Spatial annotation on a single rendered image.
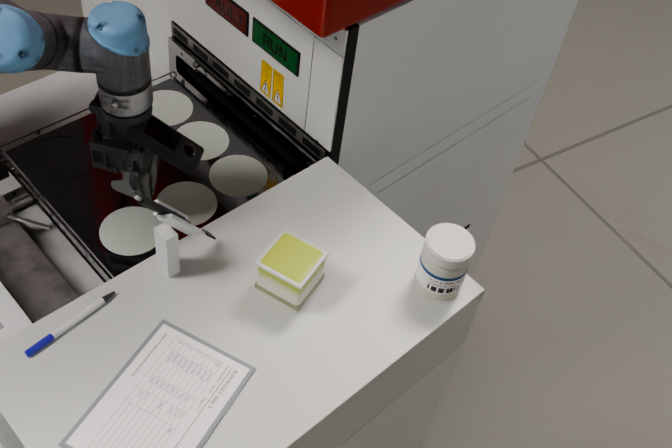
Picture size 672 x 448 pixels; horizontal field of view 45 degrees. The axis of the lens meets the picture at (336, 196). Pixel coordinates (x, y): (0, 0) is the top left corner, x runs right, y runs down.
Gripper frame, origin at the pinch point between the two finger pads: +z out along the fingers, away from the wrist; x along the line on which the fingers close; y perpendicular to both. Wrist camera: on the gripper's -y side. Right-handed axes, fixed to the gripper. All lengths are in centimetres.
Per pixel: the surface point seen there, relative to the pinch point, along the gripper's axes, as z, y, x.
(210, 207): 1.3, -9.6, -2.2
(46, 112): 9.3, 29.9, -23.2
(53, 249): 9.2, 14.4, 7.5
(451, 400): 91, -66, -31
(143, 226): 1.2, -0.7, 4.9
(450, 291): -8, -49, 11
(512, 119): 17, -61, -61
